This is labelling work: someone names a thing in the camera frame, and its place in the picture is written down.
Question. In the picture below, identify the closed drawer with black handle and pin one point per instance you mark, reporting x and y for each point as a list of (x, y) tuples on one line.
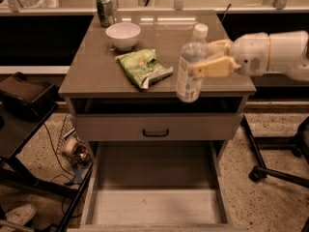
[(153, 128)]

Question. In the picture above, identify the white shoe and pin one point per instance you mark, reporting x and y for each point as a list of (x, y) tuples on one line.
[(22, 214)]

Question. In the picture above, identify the white ceramic bowl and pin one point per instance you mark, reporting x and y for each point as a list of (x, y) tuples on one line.
[(123, 35)]

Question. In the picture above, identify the clear plastic water bottle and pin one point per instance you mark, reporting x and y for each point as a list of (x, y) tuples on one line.
[(188, 86)]

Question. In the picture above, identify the green soda can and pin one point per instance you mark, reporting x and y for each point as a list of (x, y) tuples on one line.
[(105, 12)]

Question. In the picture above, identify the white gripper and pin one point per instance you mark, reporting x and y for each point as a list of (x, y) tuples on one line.
[(250, 52)]

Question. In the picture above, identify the open grey bottom drawer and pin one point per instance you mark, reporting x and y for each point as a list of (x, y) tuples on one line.
[(155, 187)]

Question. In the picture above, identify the dark brown box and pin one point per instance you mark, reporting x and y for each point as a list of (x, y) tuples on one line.
[(29, 100)]

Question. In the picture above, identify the grey drawer cabinet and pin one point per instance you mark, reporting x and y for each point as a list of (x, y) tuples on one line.
[(96, 84)]

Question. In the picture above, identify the black side cart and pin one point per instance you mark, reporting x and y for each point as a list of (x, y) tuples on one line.
[(14, 134)]

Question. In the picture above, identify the black chair base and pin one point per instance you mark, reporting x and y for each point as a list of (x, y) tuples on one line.
[(271, 154)]

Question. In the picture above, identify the wire mesh basket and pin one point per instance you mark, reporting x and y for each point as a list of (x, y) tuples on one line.
[(81, 155)]

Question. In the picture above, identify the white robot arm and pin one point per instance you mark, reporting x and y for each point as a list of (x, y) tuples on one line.
[(287, 54)]

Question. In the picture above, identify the white tape roll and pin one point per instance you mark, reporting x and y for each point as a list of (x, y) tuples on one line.
[(70, 146)]

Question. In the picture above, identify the green chip bag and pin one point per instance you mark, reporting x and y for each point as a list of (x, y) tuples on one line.
[(142, 68)]

